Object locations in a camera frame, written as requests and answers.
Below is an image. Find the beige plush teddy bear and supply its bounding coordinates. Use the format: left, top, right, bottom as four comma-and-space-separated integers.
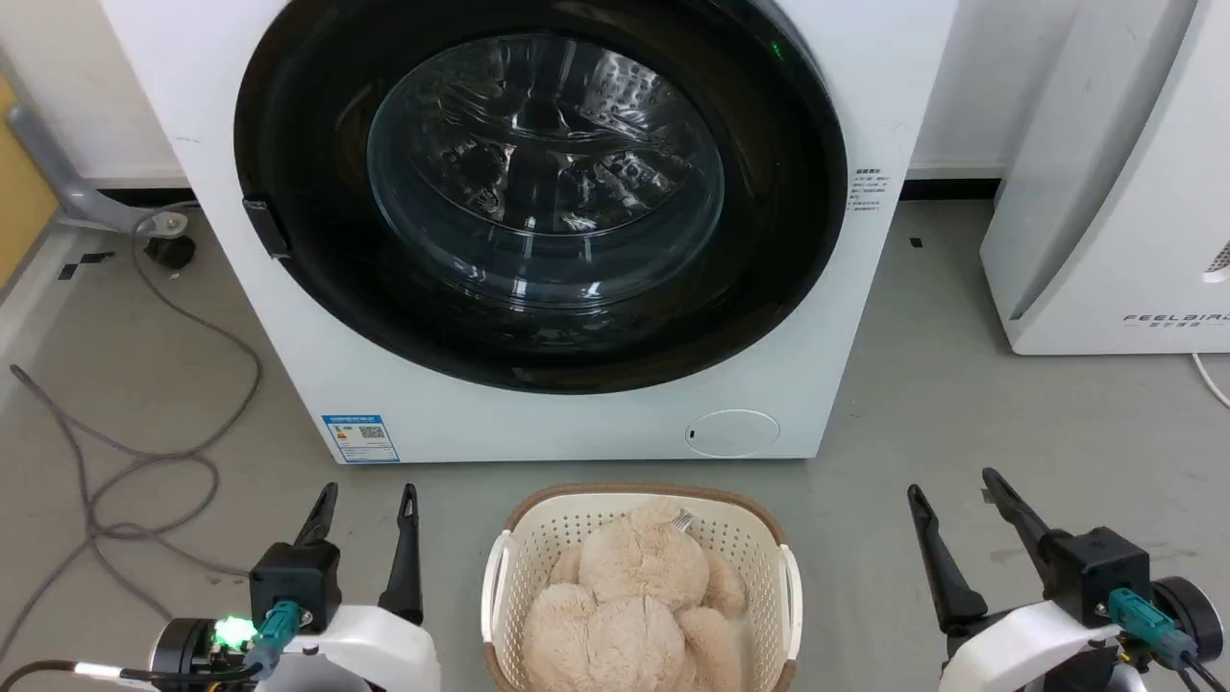
520, 506, 749, 692

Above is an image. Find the blue energy label sticker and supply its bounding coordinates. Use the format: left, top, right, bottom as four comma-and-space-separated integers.
321, 414, 402, 465

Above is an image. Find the arm teal plug cable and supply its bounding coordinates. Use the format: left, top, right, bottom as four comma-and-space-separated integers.
0, 601, 302, 692
1107, 588, 1214, 692

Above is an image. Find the black caster wheel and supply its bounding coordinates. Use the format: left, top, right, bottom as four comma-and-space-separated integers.
143, 234, 197, 271

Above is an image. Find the right arm teal plug cable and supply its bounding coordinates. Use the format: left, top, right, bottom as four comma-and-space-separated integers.
1107, 588, 1214, 692

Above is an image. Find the round black glass washer door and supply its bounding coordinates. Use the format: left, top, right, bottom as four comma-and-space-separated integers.
234, 0, 849, 395

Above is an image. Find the white Feelbird appliance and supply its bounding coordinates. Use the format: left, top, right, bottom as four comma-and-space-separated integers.
979, 0, 1230, 357

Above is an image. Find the thin white cable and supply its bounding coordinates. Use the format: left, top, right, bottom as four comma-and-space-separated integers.
1192, 353, 1230, 410

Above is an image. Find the long grey floor cable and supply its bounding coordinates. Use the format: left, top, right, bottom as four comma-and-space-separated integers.
0, 200, 264, 666

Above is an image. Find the cream perforated laundry basket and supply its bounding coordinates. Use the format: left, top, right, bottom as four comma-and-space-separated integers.
480, 483, 803, 692

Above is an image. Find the white front-load washing machine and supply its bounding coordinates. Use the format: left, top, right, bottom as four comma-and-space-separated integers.
100, 0, 960, 465

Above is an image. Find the grey metal desk leg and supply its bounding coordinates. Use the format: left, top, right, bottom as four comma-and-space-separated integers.
3, 104, 189, 237

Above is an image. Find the left arm teal plug cable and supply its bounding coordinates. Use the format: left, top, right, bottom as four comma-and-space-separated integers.
0, 601, 302, 692

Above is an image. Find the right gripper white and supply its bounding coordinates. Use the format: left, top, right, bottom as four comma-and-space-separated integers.
906, 467, 1121, 692

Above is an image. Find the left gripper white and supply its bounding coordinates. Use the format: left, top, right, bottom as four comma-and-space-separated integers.
258, 482, 443, 692

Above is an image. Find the light wooden panel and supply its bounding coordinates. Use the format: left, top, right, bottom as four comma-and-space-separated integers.
0, 75, 61, 291

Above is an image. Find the oval white filter cover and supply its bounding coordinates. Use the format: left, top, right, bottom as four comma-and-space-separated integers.
686, 409, 781, 458

